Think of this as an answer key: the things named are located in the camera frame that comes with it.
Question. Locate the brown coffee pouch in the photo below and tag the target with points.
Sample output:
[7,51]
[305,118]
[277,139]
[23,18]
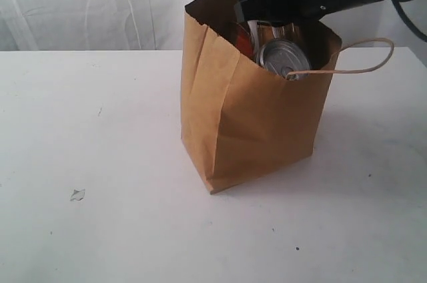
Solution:
[242,39]

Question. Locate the silver pull-tab tin can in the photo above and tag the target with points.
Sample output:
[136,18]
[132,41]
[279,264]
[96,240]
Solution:
[284,58]

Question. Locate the brown paper bag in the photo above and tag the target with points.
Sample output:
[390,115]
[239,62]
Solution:
[239,121]

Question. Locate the small clear plastic scrap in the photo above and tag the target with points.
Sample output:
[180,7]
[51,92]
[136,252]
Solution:
[77,195]

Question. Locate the spaghetti pasta package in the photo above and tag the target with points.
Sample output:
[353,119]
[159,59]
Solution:
[262,32]

